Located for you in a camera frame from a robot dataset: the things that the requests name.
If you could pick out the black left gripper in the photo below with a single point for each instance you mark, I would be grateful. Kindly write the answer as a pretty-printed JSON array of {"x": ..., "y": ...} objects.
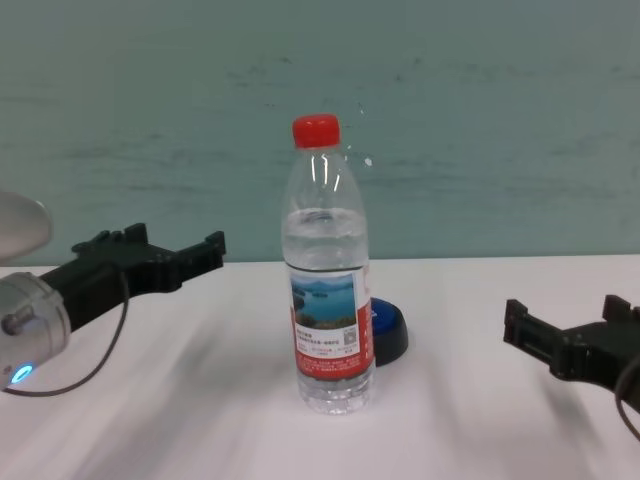
[{"x": 115, "y": 270}]

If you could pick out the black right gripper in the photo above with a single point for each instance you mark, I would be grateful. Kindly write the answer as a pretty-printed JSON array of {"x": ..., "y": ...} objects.
[{"x": 595, "y": 352}]

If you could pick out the clear water bottle red cap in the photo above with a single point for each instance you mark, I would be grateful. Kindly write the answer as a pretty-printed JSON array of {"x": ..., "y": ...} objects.
[{"x": 327, "y": 280}]

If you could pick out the blue push button black base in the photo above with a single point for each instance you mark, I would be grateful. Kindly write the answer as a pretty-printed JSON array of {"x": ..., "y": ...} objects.
[{"x": 390, "y": 330}]

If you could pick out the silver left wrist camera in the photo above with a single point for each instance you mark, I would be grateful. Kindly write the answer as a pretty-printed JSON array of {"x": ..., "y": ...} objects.
[{"x": 22, "y": 227}]

